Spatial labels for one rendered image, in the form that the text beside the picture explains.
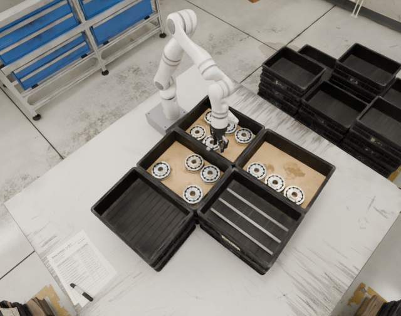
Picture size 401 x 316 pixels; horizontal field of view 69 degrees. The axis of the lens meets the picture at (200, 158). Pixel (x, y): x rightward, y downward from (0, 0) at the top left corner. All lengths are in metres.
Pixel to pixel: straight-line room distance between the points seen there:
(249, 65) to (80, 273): 2.54
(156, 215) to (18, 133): 2.12
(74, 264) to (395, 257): 2.10
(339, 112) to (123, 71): 2.18
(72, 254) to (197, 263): 0.64
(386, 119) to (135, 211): 1.84
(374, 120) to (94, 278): 2.06
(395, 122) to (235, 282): 1.62
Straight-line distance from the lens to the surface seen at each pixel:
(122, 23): 3.34
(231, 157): 1.60
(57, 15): 2.98
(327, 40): 3.79
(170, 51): 1.40
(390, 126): 2.45
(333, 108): 2.55
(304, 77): 2.55
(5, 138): 3.34
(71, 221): 1.77
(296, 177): 1.60
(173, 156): 1.62
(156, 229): 1.47
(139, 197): 1.54
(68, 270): 1.69
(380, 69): 2.82
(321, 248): 1.63
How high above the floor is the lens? 2.20
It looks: 59 degrees down
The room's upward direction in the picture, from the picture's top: 6 degrees counter-clockwise
